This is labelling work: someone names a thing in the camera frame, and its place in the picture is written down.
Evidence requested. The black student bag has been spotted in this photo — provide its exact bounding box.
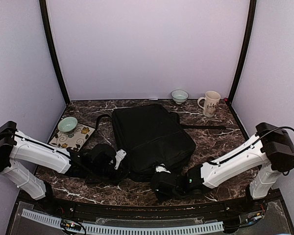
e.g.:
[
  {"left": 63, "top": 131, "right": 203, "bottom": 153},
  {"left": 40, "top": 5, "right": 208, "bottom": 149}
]
[{"left": 111, "top": 104, "right": 226, "bottom": 182}]

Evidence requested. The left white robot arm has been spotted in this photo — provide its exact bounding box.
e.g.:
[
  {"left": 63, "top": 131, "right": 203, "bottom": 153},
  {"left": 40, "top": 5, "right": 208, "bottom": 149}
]
[{"left": 0, "top": 121, "right": 129, "bottom": 213}]

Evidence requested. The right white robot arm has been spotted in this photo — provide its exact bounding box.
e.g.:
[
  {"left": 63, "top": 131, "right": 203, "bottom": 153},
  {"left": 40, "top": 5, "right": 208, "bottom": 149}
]
[{"left": 150, "top": 122, "right": 294, "bottom": 212}]

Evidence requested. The floral placemat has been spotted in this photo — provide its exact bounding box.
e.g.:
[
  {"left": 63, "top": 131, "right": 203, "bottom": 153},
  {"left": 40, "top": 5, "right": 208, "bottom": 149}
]
[{"left": 49, "top": 123, "right": 95, "bottom": 151}]

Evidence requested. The green bowl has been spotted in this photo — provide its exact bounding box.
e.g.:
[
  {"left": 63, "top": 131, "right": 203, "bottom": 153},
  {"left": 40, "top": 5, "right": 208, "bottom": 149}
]
[{"left": 57, "top": 117, "right": 78, "bottom": 133}]

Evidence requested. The small white bowl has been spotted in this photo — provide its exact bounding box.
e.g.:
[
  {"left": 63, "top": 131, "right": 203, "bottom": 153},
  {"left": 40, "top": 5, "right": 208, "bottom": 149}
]
[{"left": 171, "top": 90, "right": 189, "bottom": 104}]

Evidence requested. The cream mug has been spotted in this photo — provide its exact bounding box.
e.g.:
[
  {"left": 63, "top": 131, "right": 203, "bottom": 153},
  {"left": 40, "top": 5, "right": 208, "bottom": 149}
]
[{"left": 197, "top": 91, "right": 221, "bottom": 118}]

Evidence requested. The black front table rail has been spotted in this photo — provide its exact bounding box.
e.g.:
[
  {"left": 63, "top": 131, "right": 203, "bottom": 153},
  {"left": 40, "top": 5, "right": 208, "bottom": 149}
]
[{"left": 53, "top": 187, "right": 269, "bottom": 221}]

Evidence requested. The white cable duct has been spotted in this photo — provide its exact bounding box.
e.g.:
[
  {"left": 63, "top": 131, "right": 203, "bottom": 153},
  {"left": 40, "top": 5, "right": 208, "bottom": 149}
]
[{"left": 21, "top": 209, "right": 224, "bottom": 235}]

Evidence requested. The left black frame post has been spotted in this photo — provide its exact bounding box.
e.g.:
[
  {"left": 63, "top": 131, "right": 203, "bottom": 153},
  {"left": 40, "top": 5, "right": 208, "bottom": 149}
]
[{"left": 39, "top": 0, "right": 70, "bottom": 105}]

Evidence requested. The black frame post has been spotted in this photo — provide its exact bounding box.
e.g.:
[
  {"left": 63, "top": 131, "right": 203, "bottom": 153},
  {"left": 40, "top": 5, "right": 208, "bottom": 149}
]
[
  {"left": 227, "top": 0, "right": 257, "bottom": 106},
  {"left": 39, "top": 0, "right": 70, "bottom": 105}
]

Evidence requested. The right black frame post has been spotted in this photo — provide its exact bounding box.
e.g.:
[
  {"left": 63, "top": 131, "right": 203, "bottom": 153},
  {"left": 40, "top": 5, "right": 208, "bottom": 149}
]
[{"left": 227, "top": 0, "right": 257, "bottom": 106}]

